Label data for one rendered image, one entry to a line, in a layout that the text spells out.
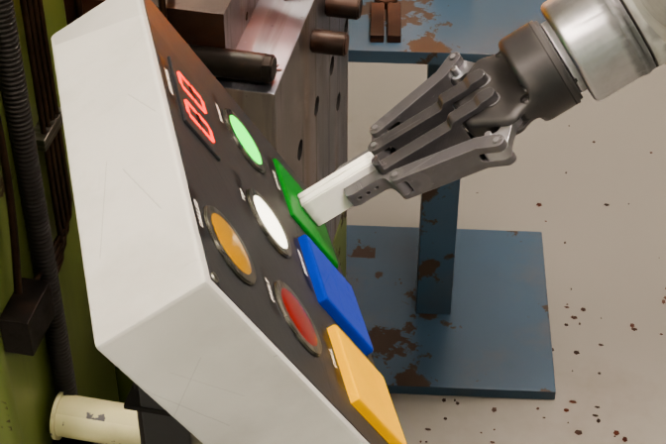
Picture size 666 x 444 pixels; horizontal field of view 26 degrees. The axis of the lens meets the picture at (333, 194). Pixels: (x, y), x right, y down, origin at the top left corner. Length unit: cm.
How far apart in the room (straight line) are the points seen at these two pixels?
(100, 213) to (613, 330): 171
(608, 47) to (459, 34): 90
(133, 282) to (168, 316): 4
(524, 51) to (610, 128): 188
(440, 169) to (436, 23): 91
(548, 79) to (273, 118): 44
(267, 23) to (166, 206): 70
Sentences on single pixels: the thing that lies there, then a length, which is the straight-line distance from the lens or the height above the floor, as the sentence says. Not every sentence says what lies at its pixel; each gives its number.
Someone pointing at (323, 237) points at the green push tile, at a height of 99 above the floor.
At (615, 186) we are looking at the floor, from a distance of 285.
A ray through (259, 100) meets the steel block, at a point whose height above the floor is 90.
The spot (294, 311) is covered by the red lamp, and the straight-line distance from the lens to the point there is 96.
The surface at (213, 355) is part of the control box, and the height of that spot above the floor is 114.
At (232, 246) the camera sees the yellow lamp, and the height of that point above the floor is 117.
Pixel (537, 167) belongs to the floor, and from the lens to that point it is 287.
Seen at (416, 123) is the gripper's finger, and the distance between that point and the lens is 116.
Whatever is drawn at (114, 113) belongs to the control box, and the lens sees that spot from 100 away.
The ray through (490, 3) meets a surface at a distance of 207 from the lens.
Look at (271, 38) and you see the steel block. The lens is 155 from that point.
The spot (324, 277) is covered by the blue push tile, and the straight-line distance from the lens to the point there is 107.
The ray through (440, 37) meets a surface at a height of 68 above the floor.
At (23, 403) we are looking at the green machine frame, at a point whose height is 69.
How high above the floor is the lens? 177
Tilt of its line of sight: 40 degrees down
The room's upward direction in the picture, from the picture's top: straight up
